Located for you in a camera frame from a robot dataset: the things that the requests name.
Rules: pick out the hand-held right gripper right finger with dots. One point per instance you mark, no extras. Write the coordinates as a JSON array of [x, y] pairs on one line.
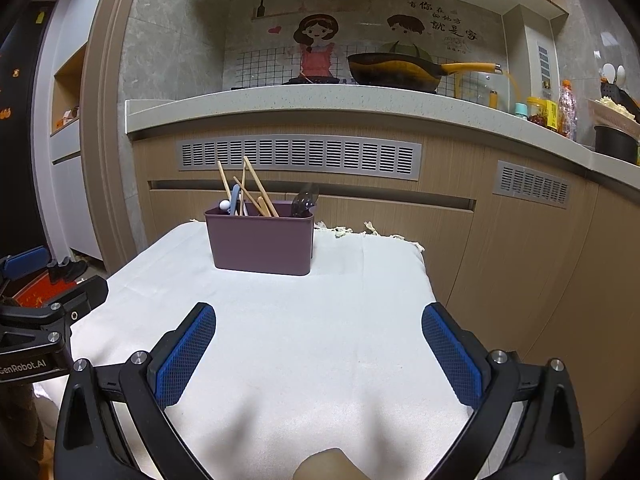
[[452, 357]]

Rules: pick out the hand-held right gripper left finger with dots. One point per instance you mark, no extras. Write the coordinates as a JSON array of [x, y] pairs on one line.
[[185, 355]]

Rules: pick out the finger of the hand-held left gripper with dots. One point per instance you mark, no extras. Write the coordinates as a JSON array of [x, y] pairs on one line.
[[25, 262], [87, 297]]

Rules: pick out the purple plastic utensil holder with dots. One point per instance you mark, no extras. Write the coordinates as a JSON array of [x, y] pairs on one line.
[[260, 245]]

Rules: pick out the blue plastic spoon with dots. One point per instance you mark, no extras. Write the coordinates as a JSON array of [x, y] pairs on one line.
[[235, 200]]

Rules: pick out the wooden spoon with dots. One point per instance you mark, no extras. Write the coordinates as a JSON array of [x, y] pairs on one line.
[[261, 206]]

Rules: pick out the wooden chopstick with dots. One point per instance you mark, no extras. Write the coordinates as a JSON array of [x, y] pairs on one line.
[[225, 185], [247, 194], [260, 187], [243, 180]]

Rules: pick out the black spoon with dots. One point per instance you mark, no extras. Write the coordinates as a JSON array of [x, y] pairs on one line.
[[311, 192], [300, 207]]

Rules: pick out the black shoe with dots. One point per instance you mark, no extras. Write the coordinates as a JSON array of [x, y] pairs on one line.
[[57, 272], [76, 269]]

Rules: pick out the red doormat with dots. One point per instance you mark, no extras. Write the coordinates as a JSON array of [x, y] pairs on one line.
[[35, 292]]

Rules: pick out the white shelf cabinet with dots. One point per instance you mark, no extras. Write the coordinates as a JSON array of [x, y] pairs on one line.
[[67, 185]]

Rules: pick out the black door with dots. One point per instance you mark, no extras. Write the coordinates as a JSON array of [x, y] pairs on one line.
[[20, 160]]

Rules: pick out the white table cloth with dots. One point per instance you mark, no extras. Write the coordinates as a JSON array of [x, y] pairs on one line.
[[300, 340]]

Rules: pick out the tan cloth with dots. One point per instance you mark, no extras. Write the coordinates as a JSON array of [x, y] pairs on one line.
[[330, 466]]

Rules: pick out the small grey vent grille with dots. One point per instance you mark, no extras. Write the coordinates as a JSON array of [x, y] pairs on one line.
[[532, 183]]

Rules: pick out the large grey vent grille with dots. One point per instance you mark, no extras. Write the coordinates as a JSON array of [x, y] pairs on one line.
[[300, 156]]

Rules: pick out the grey-topped wooden kitchen counter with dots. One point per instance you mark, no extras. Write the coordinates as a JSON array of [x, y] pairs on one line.
[[225, 105]]

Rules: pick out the teal-capped small bottle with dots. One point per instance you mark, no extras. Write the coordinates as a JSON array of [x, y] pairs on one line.
[[521, 110]]

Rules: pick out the yellow-lidded jar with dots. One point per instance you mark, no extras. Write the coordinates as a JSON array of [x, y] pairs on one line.
[[542, 115]]

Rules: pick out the small yellow bottle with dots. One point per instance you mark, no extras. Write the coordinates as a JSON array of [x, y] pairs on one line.
[[494, 100]]

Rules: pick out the black pot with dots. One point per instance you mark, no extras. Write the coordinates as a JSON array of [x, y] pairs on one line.
[[615, 145]]

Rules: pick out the orange-capped plastic bottle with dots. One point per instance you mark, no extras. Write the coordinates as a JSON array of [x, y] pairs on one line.
[[567, 110]]

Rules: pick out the black utensil rack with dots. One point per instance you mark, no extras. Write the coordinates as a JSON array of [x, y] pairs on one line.
[[612, 91]]

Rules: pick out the white ladles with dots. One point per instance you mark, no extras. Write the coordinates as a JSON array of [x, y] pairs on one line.
[[609, 72]]

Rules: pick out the beige door frame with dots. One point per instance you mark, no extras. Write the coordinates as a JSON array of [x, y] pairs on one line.
[[110, 135]]

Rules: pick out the white wall-mounted unit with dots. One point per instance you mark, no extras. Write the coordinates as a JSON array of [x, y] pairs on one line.
[[542, 60]]

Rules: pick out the cartoon wall sticker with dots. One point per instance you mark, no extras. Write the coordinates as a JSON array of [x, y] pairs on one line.
[[315, 55]]

